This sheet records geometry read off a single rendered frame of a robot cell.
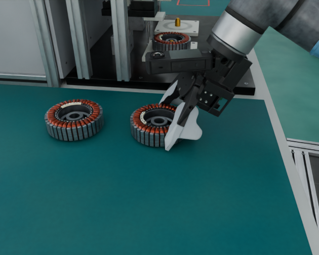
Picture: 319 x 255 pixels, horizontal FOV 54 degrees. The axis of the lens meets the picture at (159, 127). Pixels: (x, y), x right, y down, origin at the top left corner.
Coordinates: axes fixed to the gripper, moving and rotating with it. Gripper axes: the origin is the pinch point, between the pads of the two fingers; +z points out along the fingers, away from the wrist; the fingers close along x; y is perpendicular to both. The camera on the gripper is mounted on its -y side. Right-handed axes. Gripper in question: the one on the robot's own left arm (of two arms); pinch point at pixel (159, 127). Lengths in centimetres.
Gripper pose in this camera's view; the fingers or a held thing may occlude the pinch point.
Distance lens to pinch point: 61.3
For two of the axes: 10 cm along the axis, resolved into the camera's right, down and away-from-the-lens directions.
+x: -1.0, -5.6, 8.2
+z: -4.9, 7.5, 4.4
